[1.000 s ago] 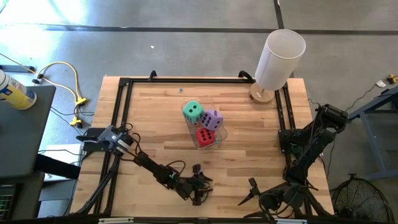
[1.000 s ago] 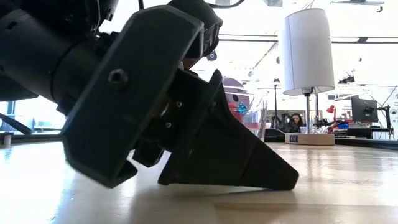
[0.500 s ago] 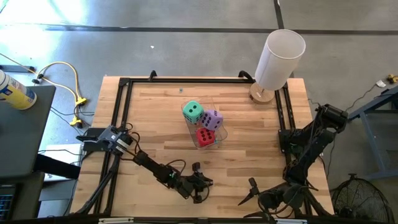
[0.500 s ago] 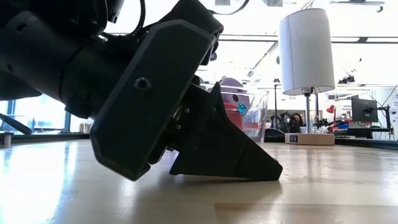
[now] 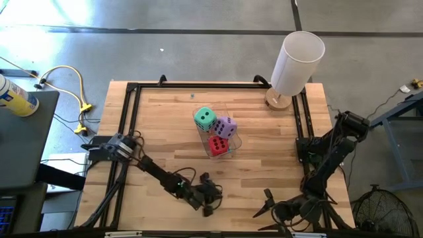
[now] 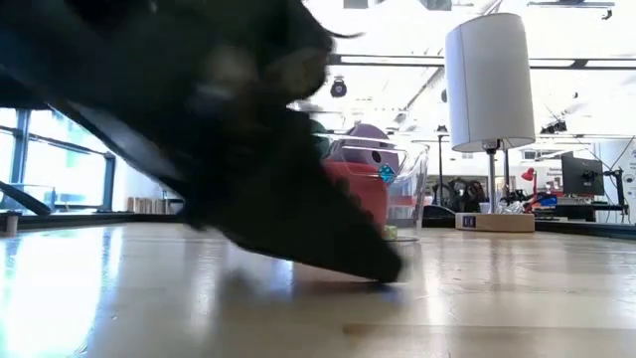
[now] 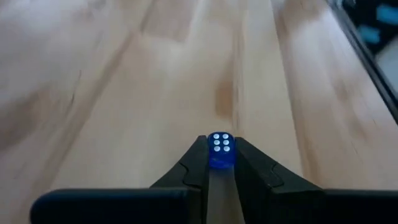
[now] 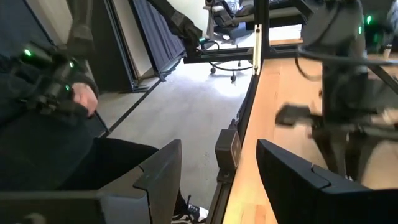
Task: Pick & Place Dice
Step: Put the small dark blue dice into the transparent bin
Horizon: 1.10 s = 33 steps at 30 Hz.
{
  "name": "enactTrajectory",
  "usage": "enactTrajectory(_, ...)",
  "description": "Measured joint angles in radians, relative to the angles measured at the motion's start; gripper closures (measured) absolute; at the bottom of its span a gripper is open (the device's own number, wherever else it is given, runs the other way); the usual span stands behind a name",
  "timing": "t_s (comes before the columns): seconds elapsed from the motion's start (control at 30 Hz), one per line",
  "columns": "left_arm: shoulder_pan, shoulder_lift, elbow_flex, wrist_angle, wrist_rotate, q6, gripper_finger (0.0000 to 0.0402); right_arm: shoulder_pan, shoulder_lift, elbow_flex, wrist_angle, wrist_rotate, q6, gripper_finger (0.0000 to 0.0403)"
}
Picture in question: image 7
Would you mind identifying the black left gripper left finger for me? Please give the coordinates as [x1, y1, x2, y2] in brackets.
[30, 136, 210, 224]

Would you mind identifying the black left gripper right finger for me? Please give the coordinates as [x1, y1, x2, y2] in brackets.
[235, 136, 398, 224]

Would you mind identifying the small blue die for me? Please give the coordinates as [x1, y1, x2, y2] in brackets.
[207, 131, 236, 169]

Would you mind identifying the black box with blue labels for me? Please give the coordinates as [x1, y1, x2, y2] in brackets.
[341, 0, 398, 54]

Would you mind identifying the black metal table frame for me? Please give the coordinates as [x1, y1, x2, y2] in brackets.
[326, 0, 398, 124]

